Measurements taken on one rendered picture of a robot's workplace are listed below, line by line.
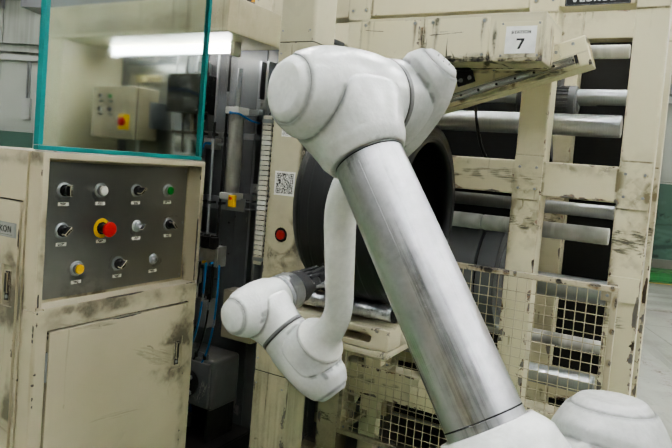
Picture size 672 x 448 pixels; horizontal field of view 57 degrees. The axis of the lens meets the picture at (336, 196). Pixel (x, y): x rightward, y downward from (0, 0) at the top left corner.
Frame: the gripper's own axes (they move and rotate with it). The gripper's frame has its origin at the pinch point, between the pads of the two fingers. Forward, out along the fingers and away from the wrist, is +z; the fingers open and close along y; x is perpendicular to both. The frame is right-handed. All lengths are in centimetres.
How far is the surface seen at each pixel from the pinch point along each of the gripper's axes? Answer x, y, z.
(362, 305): 13.3, -1.8, 11.8
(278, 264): 8.8, 32.0, 20.0
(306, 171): -23.5, 12.5, 5.5
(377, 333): 18.9, -8.2, 8.5
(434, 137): -31.9, -12.4, 34.2
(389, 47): -59, 12, 56
